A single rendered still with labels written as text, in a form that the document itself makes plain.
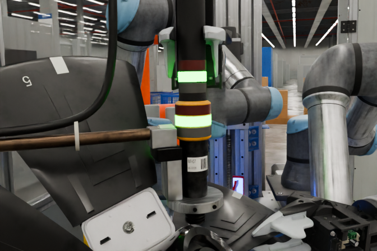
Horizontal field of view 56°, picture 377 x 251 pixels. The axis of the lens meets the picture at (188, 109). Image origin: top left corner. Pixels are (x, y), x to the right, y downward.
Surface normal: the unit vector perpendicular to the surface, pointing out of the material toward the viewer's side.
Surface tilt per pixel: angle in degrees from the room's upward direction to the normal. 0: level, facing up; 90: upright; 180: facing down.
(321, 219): 7
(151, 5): 81
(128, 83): 42
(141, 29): 116
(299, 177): 73
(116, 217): 54
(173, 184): 90
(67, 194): 59
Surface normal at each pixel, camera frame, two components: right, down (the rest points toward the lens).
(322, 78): -0.47, -0.37
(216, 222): 0.09, -0.99
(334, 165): -0.12, -0.39
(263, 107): 0.52, 0.15
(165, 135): 0.32, 0.10
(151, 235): 0.11, -0.51
